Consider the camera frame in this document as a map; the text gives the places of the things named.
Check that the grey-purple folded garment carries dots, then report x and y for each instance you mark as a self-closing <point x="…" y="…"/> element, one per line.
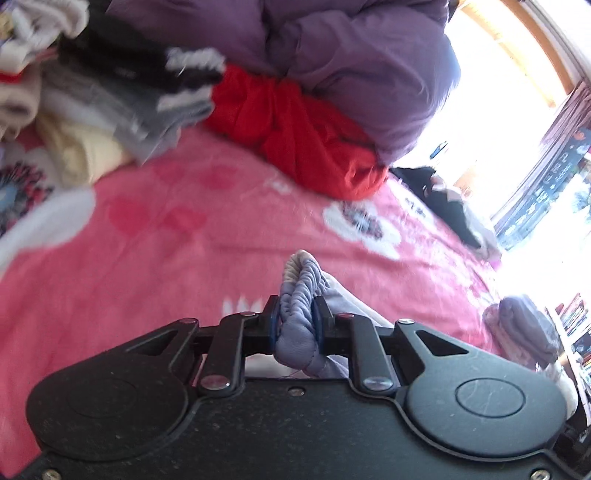
<point x="531" y="323"/>

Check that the purple duvet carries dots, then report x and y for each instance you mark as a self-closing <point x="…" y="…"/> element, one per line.
<point x="351" y="50"/>

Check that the red garment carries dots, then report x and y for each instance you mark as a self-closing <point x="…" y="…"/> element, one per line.
<point x="300" y="129"/>

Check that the pile of white clothes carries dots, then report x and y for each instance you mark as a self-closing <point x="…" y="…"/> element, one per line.
<point x="41" y="23"/>

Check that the row of books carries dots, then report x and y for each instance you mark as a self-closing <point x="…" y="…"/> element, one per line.
<point x="577" y="323"/>

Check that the beige folded garment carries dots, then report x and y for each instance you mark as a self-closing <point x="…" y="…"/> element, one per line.
<point x="18" y="101"/>

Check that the black folded garment striped cuffs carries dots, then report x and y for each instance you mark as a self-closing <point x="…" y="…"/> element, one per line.
<point x="120" y="55"/>

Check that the grey folded garment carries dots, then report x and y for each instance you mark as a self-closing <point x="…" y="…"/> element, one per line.
<point x="138" y="115"/>

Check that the lavender pants with cream stripe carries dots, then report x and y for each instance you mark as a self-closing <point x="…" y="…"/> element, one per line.
<point x="299" y="318"/>

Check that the dark blue wall banner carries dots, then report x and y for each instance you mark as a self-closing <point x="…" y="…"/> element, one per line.
<point x="540" y="194"/>

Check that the black crumpled garment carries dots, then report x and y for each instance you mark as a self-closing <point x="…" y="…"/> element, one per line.
<point x="443" y="203"/>

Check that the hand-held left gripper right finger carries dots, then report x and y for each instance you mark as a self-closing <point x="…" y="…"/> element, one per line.
<point x="317" y="325"/>

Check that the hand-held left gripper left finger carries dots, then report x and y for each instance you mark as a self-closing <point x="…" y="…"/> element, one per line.
<point x="273" y="325"/>

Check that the pink floral bedsheet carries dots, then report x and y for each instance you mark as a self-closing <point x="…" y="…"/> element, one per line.
<point x="184" y="258"/>

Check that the pink curtain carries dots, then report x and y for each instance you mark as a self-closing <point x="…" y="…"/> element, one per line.
<point x="572" y="115"/>

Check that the cream folded garment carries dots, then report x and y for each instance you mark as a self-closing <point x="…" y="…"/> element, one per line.
<point x="83" y="152"/>

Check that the beige crumpled garment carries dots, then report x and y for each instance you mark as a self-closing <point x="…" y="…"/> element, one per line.
<point x="487" y="240"/>

